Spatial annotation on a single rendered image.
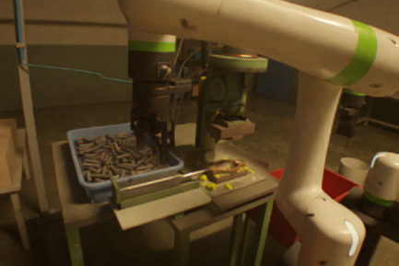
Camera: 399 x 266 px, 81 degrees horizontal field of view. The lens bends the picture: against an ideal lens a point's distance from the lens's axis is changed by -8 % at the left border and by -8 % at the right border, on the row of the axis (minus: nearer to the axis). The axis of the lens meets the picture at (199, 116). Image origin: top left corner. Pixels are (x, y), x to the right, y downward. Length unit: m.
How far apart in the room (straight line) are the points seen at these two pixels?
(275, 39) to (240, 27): 0.06
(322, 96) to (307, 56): 0.25
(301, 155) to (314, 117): 0.11
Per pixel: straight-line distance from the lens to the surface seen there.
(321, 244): 0.67
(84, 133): 1.45
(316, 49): 0.42
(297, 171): 0.73
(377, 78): 0.51
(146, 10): 0.35
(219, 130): 0.92
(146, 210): 0.87
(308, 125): 0.69
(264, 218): 1.17
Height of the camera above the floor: 1.53
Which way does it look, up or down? 17 degrees down
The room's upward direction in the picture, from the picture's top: 4 degrees clockwise
